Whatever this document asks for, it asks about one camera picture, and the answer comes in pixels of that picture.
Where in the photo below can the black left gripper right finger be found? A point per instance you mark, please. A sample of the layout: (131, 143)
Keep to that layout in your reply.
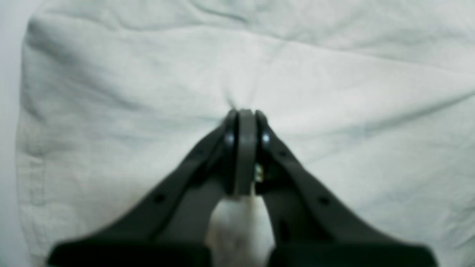
(310, 225)

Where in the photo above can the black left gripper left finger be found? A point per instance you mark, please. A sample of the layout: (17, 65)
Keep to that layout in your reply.
(168, 226)

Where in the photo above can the beige t-shirt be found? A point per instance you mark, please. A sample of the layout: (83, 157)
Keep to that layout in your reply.
(374, 97)

